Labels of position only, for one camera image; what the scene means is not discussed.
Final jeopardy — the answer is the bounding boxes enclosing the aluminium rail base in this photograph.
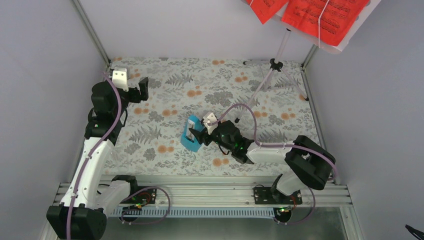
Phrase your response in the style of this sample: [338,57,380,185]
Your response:
[39,174,365,240]

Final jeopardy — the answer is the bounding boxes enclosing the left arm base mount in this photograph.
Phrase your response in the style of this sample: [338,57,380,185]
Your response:
[111,175,157,216]

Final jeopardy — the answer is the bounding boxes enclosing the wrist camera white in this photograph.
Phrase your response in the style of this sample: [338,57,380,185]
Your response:
[111,67,129,92]
[202,111,218,135]

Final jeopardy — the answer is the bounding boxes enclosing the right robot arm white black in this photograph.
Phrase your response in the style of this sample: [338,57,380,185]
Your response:
[185,121,336,205]

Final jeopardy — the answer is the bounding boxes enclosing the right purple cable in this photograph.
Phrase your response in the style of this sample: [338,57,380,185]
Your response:
[208,103,339,181]

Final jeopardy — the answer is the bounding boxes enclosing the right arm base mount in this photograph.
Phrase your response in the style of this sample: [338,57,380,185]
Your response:
[252,184,303,224]

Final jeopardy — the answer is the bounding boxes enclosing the red sheet music right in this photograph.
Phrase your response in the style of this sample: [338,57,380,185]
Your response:
[281,0,368,46]

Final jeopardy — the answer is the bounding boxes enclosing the red sheet music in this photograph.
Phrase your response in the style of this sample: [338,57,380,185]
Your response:
[246,0,289,25]
[281,0,368,46]

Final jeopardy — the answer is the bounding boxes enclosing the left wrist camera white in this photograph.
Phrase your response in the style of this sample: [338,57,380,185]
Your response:
[111,67,129,92]

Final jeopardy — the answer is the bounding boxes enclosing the floral table mat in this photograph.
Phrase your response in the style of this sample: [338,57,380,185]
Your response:
[103,57,319,177]

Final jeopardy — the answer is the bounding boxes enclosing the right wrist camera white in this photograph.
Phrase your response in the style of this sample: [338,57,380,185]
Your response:
[202,111,218,135]

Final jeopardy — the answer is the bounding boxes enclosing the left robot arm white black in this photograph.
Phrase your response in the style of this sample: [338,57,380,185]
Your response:
[46,77,149,240]

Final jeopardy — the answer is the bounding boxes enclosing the red sheet music left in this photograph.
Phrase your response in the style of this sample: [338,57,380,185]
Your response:
[246,0,289,25]

